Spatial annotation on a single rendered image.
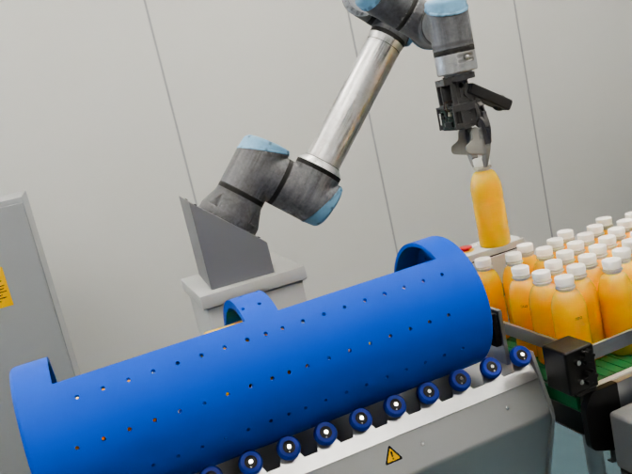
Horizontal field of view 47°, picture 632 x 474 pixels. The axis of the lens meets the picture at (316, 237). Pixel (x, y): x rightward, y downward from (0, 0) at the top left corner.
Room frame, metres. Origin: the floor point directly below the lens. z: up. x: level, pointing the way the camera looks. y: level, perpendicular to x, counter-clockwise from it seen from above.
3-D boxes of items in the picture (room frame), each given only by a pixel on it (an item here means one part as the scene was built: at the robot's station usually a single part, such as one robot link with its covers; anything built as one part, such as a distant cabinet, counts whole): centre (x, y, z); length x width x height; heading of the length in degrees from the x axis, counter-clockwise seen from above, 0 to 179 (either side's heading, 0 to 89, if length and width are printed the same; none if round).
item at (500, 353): (1.53, -0.32, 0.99); 0.10 x 0.02 x 0.12; 20
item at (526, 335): (1.56, -0.40, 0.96); 0.40 x 0.01 x 0.03; 20
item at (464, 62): (1.65, -0.39, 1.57); 0.10 x 0.09 x 0.05; 19
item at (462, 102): (1.65, -0.38, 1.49); 0.09 x 0.08 x 0.12; 109
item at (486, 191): (1.66, -0.40, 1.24); 0.07 x 0.07 x 0.19
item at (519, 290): (1.59, -0.43, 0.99); 0.07 x 0.07 x 0.19
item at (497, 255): (1.87, -0.42, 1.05); 0.20 x 0.10 x 0.10; 110
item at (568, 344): (1.36, -0.43, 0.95); 0.10 x 0.07 x 0.10; 20
